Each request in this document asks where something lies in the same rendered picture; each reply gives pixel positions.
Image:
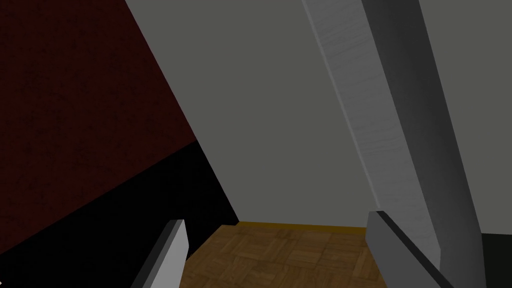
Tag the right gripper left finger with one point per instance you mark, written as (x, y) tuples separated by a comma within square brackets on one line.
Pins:
[(170, 260)]

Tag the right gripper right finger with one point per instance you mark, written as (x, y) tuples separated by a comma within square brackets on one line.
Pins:
[(394, 256)]

